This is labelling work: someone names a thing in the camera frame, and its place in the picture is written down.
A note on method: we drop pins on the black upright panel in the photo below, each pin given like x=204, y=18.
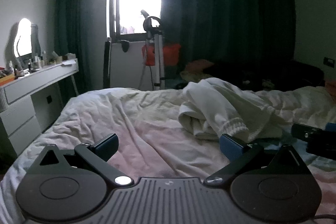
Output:
x=106, y=64

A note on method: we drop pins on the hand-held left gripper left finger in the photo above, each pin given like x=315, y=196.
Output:
x=107, y=146

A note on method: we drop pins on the silver camera tripod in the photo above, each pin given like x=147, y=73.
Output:
x=157, y=56

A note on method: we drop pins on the white knit sweater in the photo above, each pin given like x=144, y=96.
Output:
x=223, y=108

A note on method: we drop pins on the black wall switch plate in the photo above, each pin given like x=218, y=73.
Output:
x=329, y=62

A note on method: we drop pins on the pink yellow cloth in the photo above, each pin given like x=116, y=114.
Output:
x=198, y=66

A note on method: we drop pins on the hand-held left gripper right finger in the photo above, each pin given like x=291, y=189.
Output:
x=231, y=149

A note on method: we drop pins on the curved table mirror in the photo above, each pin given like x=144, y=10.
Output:
x=23, y=37

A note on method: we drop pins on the orange flat box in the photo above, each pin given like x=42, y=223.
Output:
x=6, y=79

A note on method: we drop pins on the small black windowsill object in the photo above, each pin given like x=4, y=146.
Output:
x=125, y=46

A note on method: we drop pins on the narrow dark green curtain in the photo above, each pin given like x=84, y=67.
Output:
x=76, y=29

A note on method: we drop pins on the black socket under table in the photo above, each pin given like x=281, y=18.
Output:
x=48, y=99

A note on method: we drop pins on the group of cosmetics bottles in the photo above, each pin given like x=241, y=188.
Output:
x=36, y=61

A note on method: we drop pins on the white dressing table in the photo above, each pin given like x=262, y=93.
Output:
x=23, y=108

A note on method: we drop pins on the wide dark green curtain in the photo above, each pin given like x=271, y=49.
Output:
x=231, y=8

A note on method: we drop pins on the pale crumpled bed cover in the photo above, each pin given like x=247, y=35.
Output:
x=144, y=119

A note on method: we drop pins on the white paper sheet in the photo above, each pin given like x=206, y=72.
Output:
x=68, y=63

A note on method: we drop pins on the red bag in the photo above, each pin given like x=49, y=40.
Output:
x=170, y=54

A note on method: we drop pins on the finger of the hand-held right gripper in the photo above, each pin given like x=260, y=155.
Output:
x=307, y=132
x=321, y=149

